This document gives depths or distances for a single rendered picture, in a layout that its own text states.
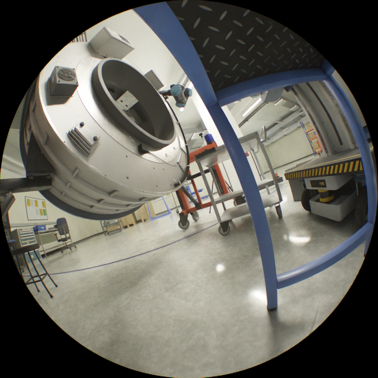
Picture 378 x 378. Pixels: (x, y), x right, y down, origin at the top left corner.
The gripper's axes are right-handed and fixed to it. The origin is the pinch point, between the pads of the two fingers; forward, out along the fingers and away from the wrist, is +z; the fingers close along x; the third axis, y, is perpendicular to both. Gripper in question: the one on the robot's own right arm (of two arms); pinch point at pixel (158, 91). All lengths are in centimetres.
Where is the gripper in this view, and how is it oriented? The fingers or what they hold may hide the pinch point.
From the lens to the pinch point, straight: 150.4
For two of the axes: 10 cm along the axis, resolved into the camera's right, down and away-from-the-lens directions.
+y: 1.5, 5.0, 8.5
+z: -8.9, -3.1, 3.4
